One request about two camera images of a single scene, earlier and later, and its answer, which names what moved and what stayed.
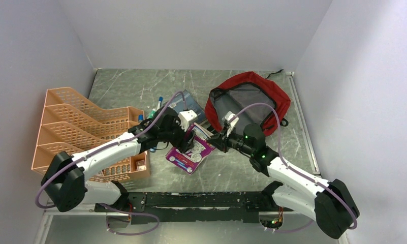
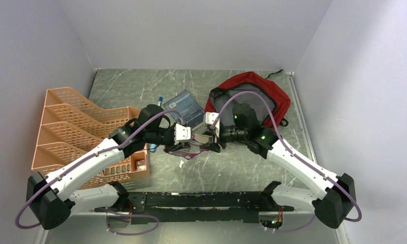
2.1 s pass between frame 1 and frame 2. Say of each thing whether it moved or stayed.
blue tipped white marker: stayed
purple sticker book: moved
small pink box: stayed
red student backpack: stayed
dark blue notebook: stayed
